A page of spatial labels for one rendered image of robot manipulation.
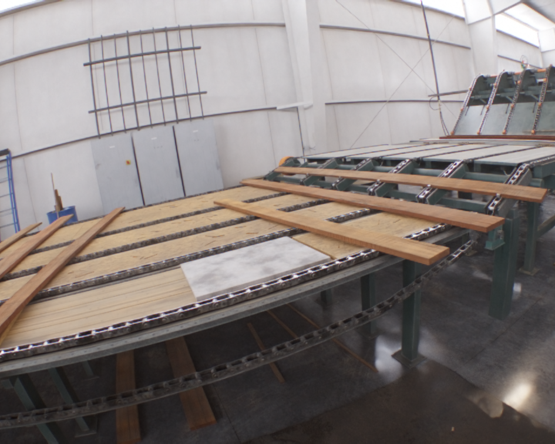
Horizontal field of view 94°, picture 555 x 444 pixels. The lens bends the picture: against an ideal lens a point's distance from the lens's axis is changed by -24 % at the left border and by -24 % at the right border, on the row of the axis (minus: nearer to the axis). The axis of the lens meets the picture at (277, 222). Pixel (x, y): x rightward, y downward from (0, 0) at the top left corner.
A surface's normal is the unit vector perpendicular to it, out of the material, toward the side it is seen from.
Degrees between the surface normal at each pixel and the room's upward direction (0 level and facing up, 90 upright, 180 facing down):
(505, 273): 90
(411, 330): 90
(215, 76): 90
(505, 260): 90
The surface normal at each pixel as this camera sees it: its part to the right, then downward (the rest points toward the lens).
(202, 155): 0.40, 0.16
